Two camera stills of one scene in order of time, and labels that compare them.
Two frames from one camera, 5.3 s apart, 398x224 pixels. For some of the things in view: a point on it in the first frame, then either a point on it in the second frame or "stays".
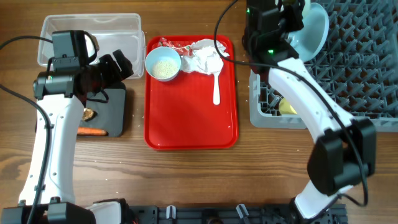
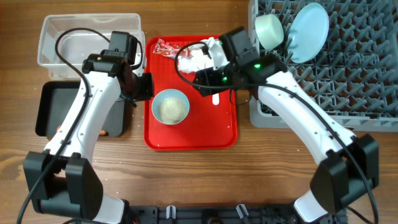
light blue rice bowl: (163, 63) → (170, 106)
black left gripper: (115, 75) → (148, 92)
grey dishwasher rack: (357, 69) stays
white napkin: (205, 57) stays
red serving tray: (180, 114) stays
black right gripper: (292, 10) → (206, 76)
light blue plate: (308, 40) stays
